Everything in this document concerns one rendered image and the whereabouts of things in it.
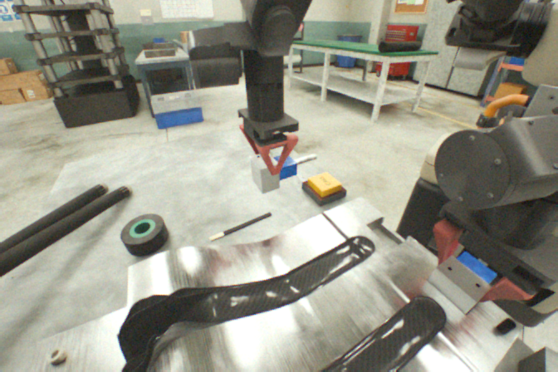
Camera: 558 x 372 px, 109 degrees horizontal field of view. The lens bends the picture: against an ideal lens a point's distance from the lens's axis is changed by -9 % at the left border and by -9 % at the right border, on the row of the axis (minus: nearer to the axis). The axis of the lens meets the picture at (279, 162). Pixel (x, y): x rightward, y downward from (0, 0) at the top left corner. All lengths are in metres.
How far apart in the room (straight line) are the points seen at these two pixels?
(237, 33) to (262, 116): 0.11
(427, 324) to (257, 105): 0.34
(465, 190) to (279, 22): 0.22
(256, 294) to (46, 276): 0.41
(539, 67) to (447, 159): 0.37
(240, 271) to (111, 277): 0.27
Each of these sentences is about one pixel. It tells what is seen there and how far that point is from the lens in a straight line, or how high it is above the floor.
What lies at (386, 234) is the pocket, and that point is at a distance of 0.43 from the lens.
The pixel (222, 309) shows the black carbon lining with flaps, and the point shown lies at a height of 0.92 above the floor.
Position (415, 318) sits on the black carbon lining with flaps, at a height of 0.88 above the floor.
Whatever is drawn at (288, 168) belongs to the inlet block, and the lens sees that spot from 0.40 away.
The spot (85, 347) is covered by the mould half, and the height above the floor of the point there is 0.86.
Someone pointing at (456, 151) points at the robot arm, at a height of 1.09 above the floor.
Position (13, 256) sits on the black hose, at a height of 0.88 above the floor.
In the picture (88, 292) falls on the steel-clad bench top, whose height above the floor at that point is 0.80.
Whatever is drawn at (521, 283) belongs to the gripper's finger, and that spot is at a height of 0.98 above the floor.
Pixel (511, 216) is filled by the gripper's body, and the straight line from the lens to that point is 0.28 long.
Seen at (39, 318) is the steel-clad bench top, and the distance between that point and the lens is 0.53.
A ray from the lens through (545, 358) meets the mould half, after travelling 0.44.
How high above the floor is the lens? 1.16
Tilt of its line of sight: 32 degrees down
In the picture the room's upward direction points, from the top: straight up
